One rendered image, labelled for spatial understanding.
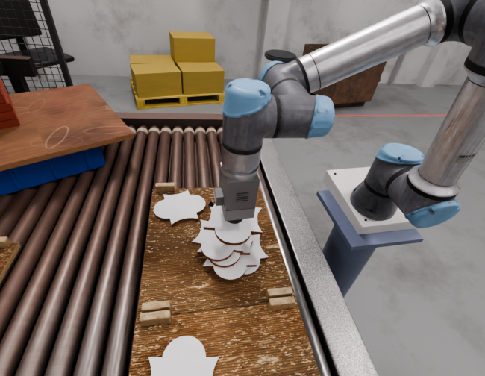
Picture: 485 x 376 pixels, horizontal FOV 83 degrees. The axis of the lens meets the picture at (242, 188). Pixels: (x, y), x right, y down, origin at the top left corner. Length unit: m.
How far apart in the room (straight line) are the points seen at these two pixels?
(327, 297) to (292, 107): 0.47
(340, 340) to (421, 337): 1.33
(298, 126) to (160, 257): 0.46
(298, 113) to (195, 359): 0.48
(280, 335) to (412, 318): 1.47
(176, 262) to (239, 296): 0.18
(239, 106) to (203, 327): 0.44
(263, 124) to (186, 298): 0.41
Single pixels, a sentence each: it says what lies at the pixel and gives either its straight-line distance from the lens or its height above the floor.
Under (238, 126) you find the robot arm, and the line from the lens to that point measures 0.46.
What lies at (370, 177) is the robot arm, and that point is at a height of 1.04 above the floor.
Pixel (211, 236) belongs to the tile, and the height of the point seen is 0.98.
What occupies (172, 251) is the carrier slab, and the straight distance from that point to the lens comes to 0.74.
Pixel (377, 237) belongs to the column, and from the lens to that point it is 1.01.
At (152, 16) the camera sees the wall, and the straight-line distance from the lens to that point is 4.53.
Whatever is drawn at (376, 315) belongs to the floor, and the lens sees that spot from 1.93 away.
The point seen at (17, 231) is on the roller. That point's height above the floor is 0.92.
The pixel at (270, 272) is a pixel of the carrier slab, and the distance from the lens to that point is 0.71.
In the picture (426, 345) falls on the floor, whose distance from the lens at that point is 2.00.
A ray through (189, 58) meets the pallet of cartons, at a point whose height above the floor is 0.46.
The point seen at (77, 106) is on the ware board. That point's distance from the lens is 1.24.
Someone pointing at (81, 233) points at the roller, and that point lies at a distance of 0.86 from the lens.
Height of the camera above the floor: 1.52
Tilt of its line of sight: 40 degrees down
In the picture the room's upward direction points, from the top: 7 degrees clockwise
